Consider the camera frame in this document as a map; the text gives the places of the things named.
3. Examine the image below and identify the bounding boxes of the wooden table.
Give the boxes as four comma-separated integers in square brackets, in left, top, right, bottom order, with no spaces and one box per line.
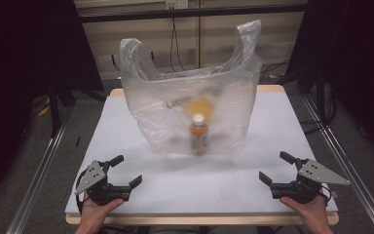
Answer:
[64,84,340,226]

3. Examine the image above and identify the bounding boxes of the orange drink bottle white cap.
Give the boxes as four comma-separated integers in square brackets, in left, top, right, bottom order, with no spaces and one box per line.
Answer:
[188,113,209,157]

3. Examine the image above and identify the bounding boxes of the black metal stand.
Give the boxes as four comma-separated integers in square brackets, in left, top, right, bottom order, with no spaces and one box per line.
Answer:
[296,62,329,123]
[46,82,77,138]

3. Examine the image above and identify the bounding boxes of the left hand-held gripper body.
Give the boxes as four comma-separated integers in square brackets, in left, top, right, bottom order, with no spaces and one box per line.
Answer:
[74,159,133,207]

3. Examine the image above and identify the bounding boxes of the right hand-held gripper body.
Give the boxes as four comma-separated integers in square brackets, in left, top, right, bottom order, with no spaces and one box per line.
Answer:
[270,158,352,206]

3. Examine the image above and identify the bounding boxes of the translucent plastic bag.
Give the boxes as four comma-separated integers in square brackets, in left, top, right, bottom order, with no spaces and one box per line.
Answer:
[119,19,263,157]

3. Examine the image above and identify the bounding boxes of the person's left hand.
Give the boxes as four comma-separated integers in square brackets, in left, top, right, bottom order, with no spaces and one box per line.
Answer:
[76,192,126,230]

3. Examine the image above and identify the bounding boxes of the black hanging wall cable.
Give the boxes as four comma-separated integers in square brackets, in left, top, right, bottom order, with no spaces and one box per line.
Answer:
[168,17,188,73]

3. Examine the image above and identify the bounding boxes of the yellow floor tape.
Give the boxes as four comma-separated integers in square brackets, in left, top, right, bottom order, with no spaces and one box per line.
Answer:
[37,104,51,118]

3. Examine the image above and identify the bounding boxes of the white table mat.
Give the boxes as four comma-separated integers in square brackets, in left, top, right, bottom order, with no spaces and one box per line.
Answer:
[64,92,339,215]

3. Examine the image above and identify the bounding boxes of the dark curtain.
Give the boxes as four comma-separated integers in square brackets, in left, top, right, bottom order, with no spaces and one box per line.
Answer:
[285,0,374,165]
[0,0,105,210]

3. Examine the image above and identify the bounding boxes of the yellow round object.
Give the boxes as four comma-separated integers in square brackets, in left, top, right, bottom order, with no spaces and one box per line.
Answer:
[184,97,216,119]

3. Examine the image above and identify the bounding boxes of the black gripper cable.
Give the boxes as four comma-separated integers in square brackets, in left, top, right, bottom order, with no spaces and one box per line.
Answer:
[75,169,91,214]
[319,183,339,204]

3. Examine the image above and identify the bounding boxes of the black horizontal bar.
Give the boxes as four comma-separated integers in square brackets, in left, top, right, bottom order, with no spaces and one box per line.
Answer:
[77,3,309,24]

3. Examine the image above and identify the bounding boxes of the aluminium floor rail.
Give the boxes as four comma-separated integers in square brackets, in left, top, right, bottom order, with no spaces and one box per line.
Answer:
[5,115,72,234]
[301,95,374,234]

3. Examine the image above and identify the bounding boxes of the black floor cables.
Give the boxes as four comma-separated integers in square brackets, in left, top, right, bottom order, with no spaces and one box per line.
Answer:
[299,92,339,137]

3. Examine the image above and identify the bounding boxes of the white wall socket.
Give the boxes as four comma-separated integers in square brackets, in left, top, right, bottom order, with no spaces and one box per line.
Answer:
[165,0,189,11]

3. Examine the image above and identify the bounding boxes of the person's right hand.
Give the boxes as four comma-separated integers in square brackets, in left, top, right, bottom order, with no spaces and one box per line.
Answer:
[279,193,329,230]

